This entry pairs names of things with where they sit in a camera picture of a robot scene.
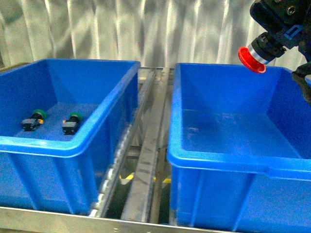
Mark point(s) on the steel centre divider rail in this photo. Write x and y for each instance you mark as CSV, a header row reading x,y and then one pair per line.
x,y
143,200

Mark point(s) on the steel front shelf rail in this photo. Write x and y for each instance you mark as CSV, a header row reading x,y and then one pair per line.
x,y
46,222

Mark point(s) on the white roller track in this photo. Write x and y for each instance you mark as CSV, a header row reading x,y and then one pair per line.
x,y
111,178

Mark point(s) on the red mushroom push button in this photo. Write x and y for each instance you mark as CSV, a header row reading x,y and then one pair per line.
x,y
262,50

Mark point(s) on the blue bin with buttons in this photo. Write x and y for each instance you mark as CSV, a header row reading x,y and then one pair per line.
x,y
46,170

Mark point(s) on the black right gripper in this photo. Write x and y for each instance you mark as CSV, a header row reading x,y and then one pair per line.
x,y
289,23

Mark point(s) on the green push button middle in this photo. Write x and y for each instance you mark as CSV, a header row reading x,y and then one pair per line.
x,y
72,125

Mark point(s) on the grey curtain backdrop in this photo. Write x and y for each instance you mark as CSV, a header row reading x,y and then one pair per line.
x,y
158,33

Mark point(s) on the empty blue target bin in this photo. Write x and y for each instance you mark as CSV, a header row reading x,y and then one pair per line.
x,y
240,150

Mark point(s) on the green push button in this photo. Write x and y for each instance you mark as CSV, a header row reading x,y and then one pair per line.
x,y
34,121
72,125

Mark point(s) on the green push button left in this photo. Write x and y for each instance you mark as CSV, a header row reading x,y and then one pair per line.
x,y
34,121

